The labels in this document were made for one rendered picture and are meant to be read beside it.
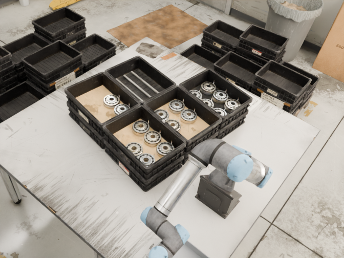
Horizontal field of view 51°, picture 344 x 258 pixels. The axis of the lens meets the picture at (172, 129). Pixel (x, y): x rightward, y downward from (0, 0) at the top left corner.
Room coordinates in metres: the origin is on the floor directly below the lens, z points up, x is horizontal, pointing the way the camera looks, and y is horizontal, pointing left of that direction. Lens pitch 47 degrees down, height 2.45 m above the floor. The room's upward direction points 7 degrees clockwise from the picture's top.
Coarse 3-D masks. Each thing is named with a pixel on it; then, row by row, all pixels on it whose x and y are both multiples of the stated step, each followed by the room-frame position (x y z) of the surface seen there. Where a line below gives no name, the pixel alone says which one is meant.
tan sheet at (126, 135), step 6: (126, 126) 1.50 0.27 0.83; (120, 132) 1.45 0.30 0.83; (126, 132) 1.46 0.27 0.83; (132, 132) 1.46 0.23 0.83; (120, 138) 1.40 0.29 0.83; (126, 138) 1.41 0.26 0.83; (132, 138) 1.41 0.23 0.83; (138, 138) 1.42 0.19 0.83; (162, 138) 1.44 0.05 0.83; (126, 144) 1.36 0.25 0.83; (144, 144) 1.38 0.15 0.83; (144, 150) 1.33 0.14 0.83; (150, 150) 1.34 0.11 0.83; (156, 156) 1.30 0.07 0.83
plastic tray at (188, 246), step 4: (184, 244) 0.85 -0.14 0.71; (188, 244) 0.85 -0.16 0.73; (192, 244) 0.84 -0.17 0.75; (180, 248) 0.83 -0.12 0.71; (184, 248) 0.83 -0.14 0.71; (188, 248) 0.84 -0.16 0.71; (192, 248) 0.83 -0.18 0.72; (196, 248) 0.82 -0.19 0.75; (180, 252) 0.81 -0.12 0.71; (184, 252) 0.81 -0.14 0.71; (188, 252) 0.81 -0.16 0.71; (192, 252) 0.82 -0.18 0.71; (196, 252) 0.82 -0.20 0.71; (200, 252) 0.81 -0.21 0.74; (176, 256) 0.78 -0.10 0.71; (180, 256) 0.79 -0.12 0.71; (184, 256) 0.79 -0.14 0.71; (188, 256) 0.79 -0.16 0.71; (192, 256) 0.79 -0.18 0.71; (196, 256) 0.80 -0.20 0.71; (200, 256) 0.80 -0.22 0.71; (204, 256) 0.79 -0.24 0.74
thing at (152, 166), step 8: (128, 112) 1.53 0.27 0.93; (112, 120) 1.44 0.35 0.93; (160, 120) 1.49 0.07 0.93; (104, 128) 1.37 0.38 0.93; (168, 128) 1.43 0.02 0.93; (112, 136) 1.32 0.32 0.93; (176, 136) 1.39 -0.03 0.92; (120, 144) 1.27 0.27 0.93; (184, 144) 1.33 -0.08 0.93; (128, 152) 1.23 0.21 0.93; (176, 152) 1.28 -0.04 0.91; (136, 160) 1.18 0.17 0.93; (160, 160) 1.20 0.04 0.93; (144, 168) 1.14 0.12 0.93; (152, 168) 1.15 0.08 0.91
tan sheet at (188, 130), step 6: (168, 102) 1.76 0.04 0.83; (162, 108) 1.70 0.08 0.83; (186, 108) 1.73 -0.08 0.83; (174, 114) 1.66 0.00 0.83; (180, 114) 1.67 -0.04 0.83; (180, 120) 1.61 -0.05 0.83; (198, 120) 1.63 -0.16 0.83; (186, 126) 1.56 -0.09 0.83; (192, 126) 1.57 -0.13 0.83; (198, 126) 1.58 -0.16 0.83; (204, 126) 1.58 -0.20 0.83; (180, 132) 1.51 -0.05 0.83; (186, 132) 1.52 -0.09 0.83; (192, 132) 1.52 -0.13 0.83; (198, 132) 1.53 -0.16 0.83; (186, 138) 1.47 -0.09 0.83
